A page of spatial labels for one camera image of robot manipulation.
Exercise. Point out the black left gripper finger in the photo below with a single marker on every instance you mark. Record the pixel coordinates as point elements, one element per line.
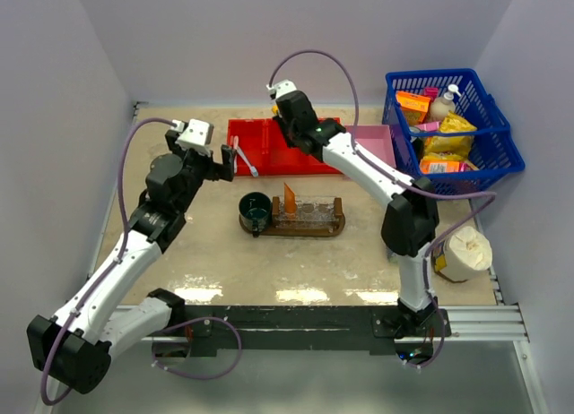
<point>171,137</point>
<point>226,172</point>

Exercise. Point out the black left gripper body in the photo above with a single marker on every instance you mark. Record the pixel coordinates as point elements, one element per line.
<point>202,166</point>

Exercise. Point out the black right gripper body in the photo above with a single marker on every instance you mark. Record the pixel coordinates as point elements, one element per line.
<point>291,133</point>

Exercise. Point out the dark green mug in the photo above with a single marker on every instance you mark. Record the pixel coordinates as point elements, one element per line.
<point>255,213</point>

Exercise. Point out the orange toothpaste tube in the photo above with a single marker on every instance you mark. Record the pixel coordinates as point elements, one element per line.
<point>289,200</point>

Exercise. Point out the white toothbrush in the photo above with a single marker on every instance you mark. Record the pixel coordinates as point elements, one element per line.
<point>235,147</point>

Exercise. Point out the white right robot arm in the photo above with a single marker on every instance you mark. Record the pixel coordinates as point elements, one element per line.
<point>411,214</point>

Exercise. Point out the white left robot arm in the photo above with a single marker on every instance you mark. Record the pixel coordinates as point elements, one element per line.
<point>78,343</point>

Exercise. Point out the oval wooden tray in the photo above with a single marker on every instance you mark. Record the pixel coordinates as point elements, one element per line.
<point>273,231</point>

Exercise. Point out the red bin left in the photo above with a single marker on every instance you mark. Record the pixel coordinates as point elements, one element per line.
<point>249,133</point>

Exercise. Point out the red bin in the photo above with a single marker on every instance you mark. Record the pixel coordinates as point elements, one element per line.
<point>249,133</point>
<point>329,167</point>
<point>277,159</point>

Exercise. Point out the red bin middle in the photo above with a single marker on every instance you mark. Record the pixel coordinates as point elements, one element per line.
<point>277,159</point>

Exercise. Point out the red bin right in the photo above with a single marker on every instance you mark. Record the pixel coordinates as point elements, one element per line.
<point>329,167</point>

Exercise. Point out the pink drawer box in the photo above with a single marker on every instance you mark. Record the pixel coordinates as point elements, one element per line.
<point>376,139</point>

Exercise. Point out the orange snack box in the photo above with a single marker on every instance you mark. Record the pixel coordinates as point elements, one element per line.
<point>413,106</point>

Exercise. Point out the orange box lower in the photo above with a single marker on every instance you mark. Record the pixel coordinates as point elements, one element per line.
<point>436,167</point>

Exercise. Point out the pink small package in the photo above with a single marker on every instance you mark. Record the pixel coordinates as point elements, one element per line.
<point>431,92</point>

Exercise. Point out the yellow chips bag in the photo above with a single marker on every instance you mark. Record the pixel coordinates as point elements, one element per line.
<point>453,141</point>

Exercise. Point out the beige pump soap bottle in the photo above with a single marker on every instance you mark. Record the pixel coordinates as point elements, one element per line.
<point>443,105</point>

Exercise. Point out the blue plastic basket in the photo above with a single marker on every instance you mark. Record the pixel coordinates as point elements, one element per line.
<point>493,151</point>

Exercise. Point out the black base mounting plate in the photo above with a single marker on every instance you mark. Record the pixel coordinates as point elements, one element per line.
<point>375,329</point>

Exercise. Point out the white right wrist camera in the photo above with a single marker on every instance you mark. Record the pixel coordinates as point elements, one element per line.
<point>278,89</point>

